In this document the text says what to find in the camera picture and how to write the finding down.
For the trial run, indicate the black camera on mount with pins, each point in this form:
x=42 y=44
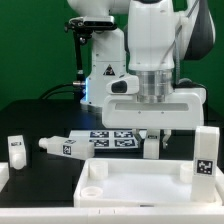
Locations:
x=88 y=24

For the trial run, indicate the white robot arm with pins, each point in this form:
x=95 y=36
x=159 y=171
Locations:
x=151 y=96

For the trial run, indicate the white desk top panel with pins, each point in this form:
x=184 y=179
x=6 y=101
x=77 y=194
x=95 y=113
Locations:
x=107 y=182

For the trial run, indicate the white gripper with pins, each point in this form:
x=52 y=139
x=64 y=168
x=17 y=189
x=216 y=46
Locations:
x=181 y=110

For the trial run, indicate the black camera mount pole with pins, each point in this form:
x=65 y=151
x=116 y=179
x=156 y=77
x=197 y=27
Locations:
x=80 y=73

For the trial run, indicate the white front rail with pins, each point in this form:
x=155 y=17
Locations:
x=150 y=215

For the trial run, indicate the white left corner block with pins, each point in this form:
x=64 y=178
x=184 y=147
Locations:
x=4 y=174

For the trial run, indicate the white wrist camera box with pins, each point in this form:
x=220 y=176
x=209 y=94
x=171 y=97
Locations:
x=127 y=84

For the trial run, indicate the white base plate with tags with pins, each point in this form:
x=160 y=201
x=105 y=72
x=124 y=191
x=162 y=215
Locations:
x=107 y=139

